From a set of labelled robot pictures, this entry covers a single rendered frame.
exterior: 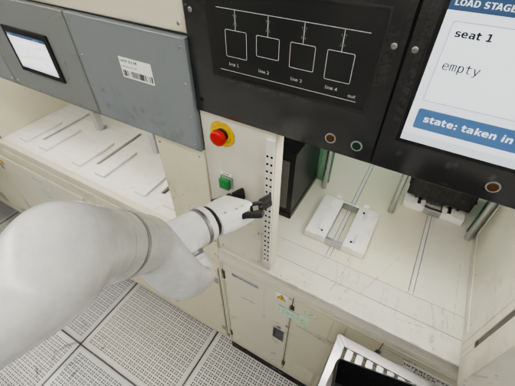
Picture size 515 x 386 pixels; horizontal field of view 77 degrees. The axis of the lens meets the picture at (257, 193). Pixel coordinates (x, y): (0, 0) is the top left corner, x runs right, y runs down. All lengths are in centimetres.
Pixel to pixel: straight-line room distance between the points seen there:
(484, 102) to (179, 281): 52
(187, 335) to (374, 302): 116
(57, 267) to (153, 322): 175
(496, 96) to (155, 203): 113
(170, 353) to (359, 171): 133
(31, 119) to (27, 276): 185
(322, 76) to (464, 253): 91
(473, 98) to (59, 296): 54
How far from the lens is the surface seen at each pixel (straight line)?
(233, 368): 186
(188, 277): 55
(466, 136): 58
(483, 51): 53
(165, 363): 193
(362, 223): 121
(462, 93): 55
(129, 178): 150
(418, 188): 130
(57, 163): 173
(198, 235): 66
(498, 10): 52
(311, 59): 58
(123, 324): 208
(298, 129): 65
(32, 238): 30
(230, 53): 66
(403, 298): 112
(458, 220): 138
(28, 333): 31
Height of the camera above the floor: 178
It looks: 44 degrees down
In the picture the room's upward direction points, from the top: straight up
